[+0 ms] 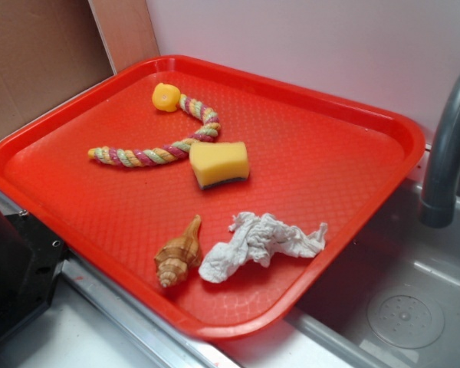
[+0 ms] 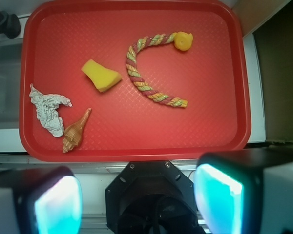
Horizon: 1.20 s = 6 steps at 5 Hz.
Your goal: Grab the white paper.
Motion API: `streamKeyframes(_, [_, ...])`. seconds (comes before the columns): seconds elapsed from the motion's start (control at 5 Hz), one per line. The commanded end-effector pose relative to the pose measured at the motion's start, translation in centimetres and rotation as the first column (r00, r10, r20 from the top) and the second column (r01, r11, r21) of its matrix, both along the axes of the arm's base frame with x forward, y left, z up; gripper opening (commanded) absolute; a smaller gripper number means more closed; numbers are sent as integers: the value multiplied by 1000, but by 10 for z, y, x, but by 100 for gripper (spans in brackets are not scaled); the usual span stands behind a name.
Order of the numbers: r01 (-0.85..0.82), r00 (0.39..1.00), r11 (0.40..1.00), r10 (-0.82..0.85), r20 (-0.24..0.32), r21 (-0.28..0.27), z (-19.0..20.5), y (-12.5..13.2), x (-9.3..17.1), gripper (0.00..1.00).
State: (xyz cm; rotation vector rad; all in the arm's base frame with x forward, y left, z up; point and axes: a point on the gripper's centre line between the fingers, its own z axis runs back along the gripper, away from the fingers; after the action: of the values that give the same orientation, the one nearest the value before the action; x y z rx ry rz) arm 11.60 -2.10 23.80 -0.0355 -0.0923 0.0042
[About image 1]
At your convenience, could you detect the red plastic tray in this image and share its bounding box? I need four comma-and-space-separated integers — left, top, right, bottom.
0, 56, 425, 340

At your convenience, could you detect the multicolour rope toy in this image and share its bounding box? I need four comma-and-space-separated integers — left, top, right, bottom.
87, 83, 221, 168

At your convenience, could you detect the grey sink faucet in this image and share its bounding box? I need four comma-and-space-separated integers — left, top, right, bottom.
419, 75, 460, 228

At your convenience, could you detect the crumpled white paper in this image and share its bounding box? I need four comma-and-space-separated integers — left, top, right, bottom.
199, 212, 328, 284

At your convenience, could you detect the yellow sponge with dark base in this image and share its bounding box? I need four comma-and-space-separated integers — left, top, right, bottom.
189, 142, 250, 189

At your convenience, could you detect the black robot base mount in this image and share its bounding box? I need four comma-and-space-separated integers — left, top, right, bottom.
0, 210, 65, 343

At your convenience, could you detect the brown spiral seashell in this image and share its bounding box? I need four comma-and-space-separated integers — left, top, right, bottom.
154, 215, 203, 288

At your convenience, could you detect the grey toy sink basin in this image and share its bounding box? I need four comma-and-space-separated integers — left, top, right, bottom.
219, 161, 460, 367

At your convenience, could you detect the brown cardboard panel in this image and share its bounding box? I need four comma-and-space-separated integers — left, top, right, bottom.
0, 1, 159, 140

